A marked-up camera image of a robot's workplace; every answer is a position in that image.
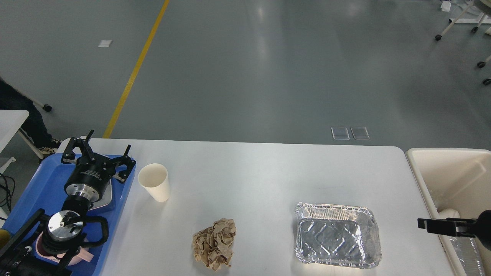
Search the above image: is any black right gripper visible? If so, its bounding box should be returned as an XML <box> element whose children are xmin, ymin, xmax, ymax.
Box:
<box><xmin>417</xmin><ymin>210</ymin><xmax>491</xmax><ymax>250</ymax></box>

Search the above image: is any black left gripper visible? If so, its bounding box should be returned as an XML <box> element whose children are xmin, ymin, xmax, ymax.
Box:
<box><xmin>61</xmin><ymin>130</ymin><xmax>136</xmax><ymax>203</ymax></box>

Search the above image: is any stainless steel rectangular container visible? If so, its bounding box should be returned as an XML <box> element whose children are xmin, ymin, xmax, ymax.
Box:
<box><xmin>88</xmin><ymin>180</ymin><xmax>113</xmax><ymax>211</ymax></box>

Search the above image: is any pink ribbed mug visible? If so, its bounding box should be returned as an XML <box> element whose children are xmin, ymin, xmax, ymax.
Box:
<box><xmin>35</xmin><ymin>234</ymin><xmax>94</xmax><ymax>266</ymax></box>

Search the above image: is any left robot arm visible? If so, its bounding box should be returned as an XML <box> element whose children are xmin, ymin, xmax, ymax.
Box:
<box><xmin>1</xmin><ymin>134</ymin><xmax>136</xmax><ymax>276</ymax></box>

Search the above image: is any blue plastic tray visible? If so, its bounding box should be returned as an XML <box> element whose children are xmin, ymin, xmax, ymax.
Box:
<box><xmin>2</xmin><ymin>154</ymin><xmax>135</xmax><ymax>276</ymax></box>

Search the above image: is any white paper cup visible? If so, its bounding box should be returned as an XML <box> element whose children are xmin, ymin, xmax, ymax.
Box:
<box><xmin>137</xmin><ymin>164</ymin><xmax>171</xmax><ymax>202</ymax></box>

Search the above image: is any seated person leg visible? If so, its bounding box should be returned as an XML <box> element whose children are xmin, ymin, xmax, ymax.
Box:
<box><xmin>0</xmin><ymin>79</ymin><xmax>62</xmax><ymax>154</ymax></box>

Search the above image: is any rolling rack leg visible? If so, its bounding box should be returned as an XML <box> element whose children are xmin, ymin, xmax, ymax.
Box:
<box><xmin>31</xmin><ymin>99</ymin><xmax>52</xmax><ymax>112</ymax></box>

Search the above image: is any teal mug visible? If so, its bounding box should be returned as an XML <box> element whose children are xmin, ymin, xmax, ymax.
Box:
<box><xmin>0</xmin><ymin>229</ymin><xmax>11</xmax><ymax>250</ymax></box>

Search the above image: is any aluminium foil tray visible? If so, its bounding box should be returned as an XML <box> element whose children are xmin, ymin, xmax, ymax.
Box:
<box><xmin>295</xmin><ymin>202</ymin><xmax>382</xmax><ymax>269</ymax></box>

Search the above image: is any crumpled brown paper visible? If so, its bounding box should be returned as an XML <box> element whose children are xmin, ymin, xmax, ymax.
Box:
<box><xmin>192</xmin><ymin>218</ymin><xmax>236</xmax><ymax>271</ymax></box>

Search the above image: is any right floor plate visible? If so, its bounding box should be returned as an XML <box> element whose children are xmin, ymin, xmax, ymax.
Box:
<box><xmin>350</xmin><ymin>127</ymin><xmax>370</xmax><ymax>140</ymax></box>

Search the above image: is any floor plate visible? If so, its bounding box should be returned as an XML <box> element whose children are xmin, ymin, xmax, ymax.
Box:
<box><xmin>331</xmin><ymin>127</ymin><xmax>350</xmax><ymax>140</ymax></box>
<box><xmin>350</xmin><ymin>127</ymin><xmax>370</xmax><ymax>140</ymax></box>

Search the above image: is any left floor plate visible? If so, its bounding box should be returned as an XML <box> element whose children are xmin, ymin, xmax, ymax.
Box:
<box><xmin>331</xmin><ymin>127</ymin><xmax>350</xmax><ymax>140</ymax></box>

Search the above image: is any white cart frame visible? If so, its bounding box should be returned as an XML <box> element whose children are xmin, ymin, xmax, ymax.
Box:
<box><xmin>434</xmin><ymin>0</ymin><xmax>491</xmax><ymax>41</ymax></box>

